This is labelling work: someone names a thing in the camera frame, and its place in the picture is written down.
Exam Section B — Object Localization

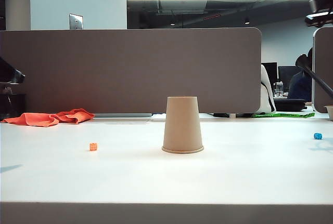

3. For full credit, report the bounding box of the person in dark shirt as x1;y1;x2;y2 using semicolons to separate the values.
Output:
288;47;314;106

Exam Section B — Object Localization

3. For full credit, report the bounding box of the black computer monitor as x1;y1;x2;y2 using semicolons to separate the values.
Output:
262;62;278;88
278;65;302;88

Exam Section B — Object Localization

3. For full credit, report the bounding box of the clear water bottle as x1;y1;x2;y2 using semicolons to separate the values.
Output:
274;81;285;98

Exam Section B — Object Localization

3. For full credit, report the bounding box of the green tape strip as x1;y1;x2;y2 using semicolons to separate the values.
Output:
253;112;316;118

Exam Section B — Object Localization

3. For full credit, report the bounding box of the orange cloth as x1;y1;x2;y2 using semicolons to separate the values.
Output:
2;108;96;128

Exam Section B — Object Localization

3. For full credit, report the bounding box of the white-framed brown desk partition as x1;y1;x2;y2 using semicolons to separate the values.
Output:
313;26;333;114

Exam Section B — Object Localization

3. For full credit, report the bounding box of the metal wall plate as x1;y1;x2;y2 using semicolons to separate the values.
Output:
69;13;84;30

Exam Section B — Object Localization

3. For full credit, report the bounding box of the black bin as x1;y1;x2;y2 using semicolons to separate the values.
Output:
0;85;28;121

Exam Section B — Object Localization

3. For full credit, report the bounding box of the brown paper cup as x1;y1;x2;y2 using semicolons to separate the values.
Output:
161;96;204;154

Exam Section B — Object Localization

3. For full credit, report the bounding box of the wide brown desk partition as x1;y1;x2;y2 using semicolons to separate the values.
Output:
0;28;262;115

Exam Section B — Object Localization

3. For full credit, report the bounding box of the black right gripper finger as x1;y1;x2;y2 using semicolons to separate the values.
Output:
304;12;333;27

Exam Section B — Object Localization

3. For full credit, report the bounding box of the white bag with black strap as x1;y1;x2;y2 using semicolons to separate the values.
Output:
259;64;277;114

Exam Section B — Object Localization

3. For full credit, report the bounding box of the silver partition base rail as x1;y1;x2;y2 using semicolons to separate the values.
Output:
94;113;154;118

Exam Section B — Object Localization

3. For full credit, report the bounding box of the black padded case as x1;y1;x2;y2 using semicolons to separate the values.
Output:
273;98;308;112

